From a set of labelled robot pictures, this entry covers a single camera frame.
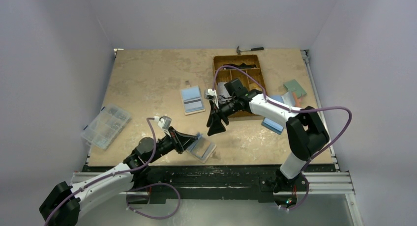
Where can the clear plastic screw box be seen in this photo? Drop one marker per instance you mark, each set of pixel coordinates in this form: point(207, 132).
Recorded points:
point(102, 131)

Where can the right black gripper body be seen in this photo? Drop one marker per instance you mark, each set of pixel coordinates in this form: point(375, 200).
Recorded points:
point(218, 110)

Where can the green card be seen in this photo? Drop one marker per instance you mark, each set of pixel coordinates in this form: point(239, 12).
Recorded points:
point(294, 86)

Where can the hammer with black handle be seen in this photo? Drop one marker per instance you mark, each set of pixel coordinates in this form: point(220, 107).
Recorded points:
point(239, 50)

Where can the woven wicker tray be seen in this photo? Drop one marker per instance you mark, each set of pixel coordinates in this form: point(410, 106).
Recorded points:
point(241, 74)

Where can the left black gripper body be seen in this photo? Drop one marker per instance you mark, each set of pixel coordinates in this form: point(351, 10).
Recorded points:
point(175, 140)

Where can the open beige card holder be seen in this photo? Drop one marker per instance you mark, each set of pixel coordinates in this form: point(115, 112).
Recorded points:
point(191, 99)

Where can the beige snap card holder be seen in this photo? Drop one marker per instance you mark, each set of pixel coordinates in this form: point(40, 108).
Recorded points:
point(202, 148)

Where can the black object in tray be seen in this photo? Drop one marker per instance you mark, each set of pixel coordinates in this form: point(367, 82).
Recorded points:
point(242, 66)

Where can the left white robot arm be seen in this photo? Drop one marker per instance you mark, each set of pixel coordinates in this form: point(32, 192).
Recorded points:
point(66, 204)

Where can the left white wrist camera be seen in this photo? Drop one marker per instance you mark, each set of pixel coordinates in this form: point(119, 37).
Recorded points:
point(164, 122)

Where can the black front rail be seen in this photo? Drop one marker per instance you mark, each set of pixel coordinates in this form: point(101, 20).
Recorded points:
point(228, 182)

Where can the blue card holder front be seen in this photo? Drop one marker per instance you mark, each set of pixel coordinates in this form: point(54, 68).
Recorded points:
point(273, 126)

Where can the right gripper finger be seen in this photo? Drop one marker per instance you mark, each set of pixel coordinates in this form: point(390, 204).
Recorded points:
point(214, 120)
point(213, 131)

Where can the open blue pink card holder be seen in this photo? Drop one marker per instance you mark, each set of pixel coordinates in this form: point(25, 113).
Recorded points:
point(289, 99)

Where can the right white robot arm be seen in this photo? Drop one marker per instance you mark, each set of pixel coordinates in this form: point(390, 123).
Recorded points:
point(305, 130)

